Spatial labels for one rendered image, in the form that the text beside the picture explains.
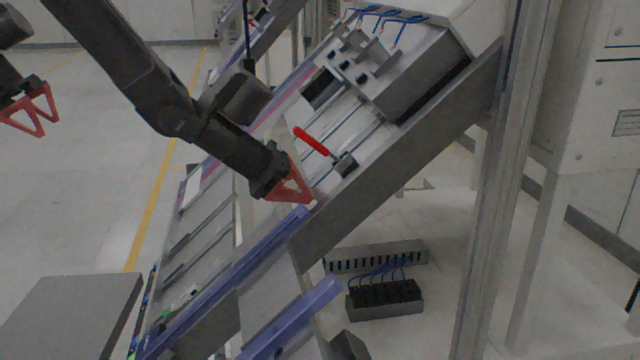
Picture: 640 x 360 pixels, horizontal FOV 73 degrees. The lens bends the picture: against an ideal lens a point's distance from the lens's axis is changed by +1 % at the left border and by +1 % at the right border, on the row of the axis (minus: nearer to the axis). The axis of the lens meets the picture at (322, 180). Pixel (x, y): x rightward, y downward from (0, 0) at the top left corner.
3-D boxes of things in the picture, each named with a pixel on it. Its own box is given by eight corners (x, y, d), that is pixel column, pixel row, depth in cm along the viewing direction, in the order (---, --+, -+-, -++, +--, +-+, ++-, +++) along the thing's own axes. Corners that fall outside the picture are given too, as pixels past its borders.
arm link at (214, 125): (185, 130, 63) (183, 144, 58) (214, 93, 62) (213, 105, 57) (225, 156, 66) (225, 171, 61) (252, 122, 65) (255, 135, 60)
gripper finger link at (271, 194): (318, 172, 72) (275, 141, 68) (328, 192, 66) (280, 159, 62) (293, 201, 74) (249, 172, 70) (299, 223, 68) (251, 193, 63)
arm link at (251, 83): (149, 97, 60) (152, 123, 53) (198, 31, 58) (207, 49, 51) (220, 139, 67) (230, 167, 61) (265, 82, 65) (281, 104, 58)
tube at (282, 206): (168, 320, 73) (162, 317, 73) (169, 314, 75) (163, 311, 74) (391, 112, 65) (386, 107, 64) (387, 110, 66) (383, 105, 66)
